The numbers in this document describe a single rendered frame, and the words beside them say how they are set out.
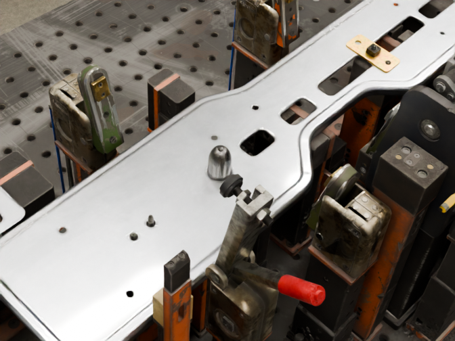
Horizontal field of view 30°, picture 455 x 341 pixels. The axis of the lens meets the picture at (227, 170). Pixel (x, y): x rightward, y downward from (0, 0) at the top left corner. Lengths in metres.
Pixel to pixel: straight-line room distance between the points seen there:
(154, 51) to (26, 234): 0.73
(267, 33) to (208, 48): 0.42
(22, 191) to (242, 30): 0.47
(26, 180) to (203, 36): 0.71
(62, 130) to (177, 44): 0.56
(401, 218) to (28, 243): 0.48
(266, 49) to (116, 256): 0.47
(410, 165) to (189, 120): 0.34
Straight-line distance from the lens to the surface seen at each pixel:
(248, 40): 1.41
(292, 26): 1.36
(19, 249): 1.10
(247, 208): 0.86
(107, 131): 1.18
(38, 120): 1.64
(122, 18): 1.83
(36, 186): 1.18
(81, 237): 1.10
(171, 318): 0.92
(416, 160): 1.06
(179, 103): 1.26
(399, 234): 1.13
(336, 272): 1.14
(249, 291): 1.00
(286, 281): 0.92
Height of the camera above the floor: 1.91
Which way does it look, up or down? 52 degrees down
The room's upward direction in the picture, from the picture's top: 5 degrees clockwise
